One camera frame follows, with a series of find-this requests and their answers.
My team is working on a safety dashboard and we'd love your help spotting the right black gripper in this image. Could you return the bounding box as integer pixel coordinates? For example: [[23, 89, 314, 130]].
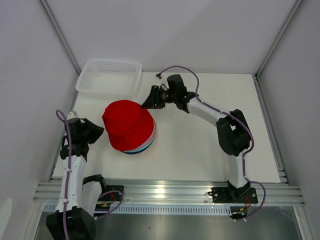
[[141, 85, 177, 109]]

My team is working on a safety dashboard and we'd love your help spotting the orange bucket hat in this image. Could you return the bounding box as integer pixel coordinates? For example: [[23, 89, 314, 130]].
[[149, 121, 157, 144]]

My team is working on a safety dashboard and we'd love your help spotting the lavender bucket hat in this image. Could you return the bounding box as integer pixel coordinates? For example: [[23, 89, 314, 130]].
[[124, 123, 157, 154]]

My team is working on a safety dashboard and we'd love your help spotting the red bucket hat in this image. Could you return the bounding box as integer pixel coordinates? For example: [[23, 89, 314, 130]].
[[102, 100, 154, 152]]

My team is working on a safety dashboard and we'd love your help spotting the dark blue bucket hat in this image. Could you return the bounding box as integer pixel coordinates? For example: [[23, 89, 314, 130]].
[[123, 146, 149, 155]]

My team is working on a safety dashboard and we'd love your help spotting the teal bucket hat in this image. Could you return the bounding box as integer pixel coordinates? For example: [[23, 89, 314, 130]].
[[122, 142, 153, 155]]

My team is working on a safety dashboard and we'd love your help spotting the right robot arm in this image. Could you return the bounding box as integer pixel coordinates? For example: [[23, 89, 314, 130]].
[[142, 74, 254, 202]]

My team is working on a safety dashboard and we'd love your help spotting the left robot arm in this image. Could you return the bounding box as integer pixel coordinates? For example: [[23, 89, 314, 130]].
[[46, 116, 108, 240]]

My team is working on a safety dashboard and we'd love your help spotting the white plastic bin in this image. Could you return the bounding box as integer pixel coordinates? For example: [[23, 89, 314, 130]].
[[75, 58, 143, 100]]

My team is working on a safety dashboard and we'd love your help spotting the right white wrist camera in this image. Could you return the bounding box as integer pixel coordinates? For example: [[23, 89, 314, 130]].
[[155, 72, 166, 87]]

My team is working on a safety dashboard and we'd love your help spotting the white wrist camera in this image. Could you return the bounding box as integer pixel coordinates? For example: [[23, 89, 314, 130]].
[[155, 72, 166, 87], [66, 111, 79, 121]]

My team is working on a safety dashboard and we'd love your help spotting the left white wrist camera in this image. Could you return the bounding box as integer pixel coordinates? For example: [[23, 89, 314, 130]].
[[66, 111, 79, 121]]

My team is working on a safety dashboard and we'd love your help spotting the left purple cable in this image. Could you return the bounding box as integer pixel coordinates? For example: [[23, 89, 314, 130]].
[[55, 109, 125, 240]]

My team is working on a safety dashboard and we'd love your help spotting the purple cable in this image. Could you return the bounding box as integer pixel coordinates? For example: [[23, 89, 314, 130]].
[[55, 109, 125, 240], [159, 65, 255, 181]]

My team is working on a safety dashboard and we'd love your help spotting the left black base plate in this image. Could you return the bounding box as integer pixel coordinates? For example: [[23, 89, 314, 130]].
[[101, 185, 124, 202]]

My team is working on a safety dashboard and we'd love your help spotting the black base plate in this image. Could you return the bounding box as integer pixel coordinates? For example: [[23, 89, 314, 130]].
[[101, 185, 124, 202], [207, 187, 258, 204]]

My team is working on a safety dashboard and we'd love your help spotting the white slotted cable duct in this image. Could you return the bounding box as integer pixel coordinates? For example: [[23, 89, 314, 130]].
[[43, 203, 232, 216]]

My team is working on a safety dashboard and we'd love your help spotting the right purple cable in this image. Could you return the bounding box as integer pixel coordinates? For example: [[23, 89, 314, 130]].
[[159, 65, 255, 181]]

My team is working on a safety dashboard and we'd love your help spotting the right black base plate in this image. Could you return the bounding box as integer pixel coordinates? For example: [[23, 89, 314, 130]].
[[207, 187, 258, 204]]

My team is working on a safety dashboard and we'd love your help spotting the left aluminium frame post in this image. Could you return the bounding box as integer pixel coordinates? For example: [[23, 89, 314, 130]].
[[38, 0, 82, 76]]

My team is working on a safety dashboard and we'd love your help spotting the aluminium frame post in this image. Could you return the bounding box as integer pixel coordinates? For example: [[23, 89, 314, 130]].
[[38, 0, 82, 76], [254, 0, 307, 81]]

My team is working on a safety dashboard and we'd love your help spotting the aluminium mounting rail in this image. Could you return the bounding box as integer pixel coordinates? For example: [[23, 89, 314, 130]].
[[33, 176, 306, 206]]

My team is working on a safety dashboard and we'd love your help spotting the right aluminium table rail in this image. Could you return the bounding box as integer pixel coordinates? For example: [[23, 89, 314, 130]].
[[252, 74, 291, 186]]

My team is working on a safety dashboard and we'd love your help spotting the right aluminium frame post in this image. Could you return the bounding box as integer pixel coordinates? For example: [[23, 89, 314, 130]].
[[254, 0, 307, 81]]

